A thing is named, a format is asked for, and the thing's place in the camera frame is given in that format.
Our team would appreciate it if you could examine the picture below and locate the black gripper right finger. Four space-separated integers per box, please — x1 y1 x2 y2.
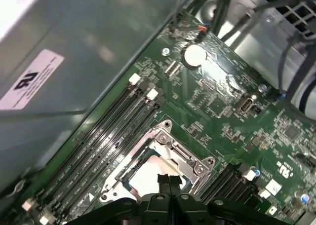
170 175 285 225

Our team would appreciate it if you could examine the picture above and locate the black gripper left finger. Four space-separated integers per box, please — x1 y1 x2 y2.
66 174 172 225

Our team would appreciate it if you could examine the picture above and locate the silver CPU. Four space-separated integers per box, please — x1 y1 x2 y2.
123 155 191 196

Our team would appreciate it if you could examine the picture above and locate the metal locking lever wire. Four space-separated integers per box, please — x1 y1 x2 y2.
102 127 154 193

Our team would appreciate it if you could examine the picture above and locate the CPU socket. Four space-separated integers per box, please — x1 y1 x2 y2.
98 120 217 206

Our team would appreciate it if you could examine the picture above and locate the black RAM slot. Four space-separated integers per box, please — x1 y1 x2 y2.
32 83 151 218
207 162 247 203
23 74 143 211
61 100 165 222
229 180 264 213
39 89 160 225
217 170 256 208

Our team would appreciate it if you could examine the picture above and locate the green motherboard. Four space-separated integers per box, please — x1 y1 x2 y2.
14 11 316 225

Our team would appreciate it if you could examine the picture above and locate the silver coin cell battery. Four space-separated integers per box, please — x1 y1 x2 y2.
182 43 207 69

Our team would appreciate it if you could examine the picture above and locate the white case label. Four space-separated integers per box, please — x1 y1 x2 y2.
0 49 65 110

